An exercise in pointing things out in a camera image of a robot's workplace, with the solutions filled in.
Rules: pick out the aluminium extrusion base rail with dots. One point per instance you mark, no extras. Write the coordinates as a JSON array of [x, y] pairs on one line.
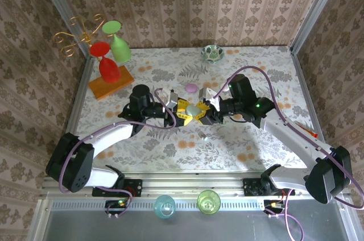
[[193, 184]]

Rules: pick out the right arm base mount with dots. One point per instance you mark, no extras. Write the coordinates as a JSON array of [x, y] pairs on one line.
[[251, 187]]

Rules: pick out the floral tablecloth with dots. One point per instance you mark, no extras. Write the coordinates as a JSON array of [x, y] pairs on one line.
[[227, 153]]

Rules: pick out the patterned ceramic bowl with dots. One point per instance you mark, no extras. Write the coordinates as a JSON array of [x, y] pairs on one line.
[[212, 54]]

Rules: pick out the pink earbud case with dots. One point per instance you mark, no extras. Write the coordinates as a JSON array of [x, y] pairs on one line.
[[190, 88]]

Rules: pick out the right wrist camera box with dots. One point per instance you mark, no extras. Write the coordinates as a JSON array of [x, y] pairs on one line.
[[206, 93]]

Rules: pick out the green wine glass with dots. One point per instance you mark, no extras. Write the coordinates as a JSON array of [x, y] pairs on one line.
[[120, 50]]

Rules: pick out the teal glass cup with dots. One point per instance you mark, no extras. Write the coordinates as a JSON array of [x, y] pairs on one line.
[[165, 207]]

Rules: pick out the orange wooden base block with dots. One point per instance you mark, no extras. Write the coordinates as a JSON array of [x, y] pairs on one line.
[[98, 89]]

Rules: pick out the green glass cup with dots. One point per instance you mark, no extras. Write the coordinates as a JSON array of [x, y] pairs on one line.
[[209, 202]]

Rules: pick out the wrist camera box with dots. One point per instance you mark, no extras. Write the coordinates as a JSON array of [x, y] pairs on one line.
[[206, 93], [172, 100]]

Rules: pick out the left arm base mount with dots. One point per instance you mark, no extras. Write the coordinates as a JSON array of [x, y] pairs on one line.
[[133, 188]]

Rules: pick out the red wine glass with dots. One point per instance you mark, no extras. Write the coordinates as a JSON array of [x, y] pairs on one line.
[[109, 70]]

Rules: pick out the small black controller board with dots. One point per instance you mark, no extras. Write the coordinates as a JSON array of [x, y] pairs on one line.
[[113, 204], [271, 204]]

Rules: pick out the aluminium frame post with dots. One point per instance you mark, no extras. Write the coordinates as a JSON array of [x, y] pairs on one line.
[[315, 10], [61, 8]]

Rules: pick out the grey metal sheet panel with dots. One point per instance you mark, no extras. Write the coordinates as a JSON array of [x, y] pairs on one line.
[[199, 228]]

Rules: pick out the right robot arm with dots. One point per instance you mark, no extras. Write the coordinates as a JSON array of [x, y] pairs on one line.
[[327, 178]]

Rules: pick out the mint green earbud case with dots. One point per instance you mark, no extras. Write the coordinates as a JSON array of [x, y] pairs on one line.
[[192, 110]]

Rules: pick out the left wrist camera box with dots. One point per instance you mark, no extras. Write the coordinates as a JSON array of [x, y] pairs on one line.
[[172, 100]]

